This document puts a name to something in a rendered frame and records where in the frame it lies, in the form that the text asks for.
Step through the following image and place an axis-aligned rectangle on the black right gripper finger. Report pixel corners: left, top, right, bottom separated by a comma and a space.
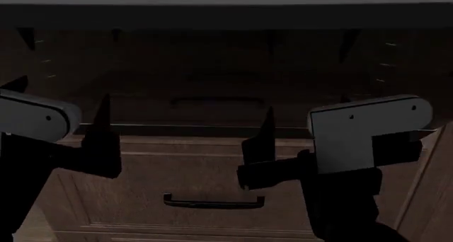
241, 105, 277, 166

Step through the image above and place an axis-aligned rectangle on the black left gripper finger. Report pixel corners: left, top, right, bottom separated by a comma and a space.
81, 93, 122, 180
0, 74, 29, 93

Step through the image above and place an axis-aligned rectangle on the dark wooden drawer front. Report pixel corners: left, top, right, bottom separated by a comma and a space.
76, 64, 358, 128

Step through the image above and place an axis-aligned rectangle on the brown wooden drawer front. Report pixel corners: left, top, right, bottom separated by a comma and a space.
13, 134, 442, 242

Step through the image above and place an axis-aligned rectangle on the grey countertop edge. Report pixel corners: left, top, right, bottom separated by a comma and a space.
0, 0, 453, 31

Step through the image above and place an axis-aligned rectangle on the brown wooden cabinet side panel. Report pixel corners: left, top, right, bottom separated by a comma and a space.
394, 121, 453, 242

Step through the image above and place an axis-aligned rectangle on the black drawer pull handle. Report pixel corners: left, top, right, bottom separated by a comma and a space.
163, 192, 266, 210
169, 95, 265, 108

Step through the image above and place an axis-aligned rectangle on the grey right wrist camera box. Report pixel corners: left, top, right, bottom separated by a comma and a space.
309, 93, 434, 175

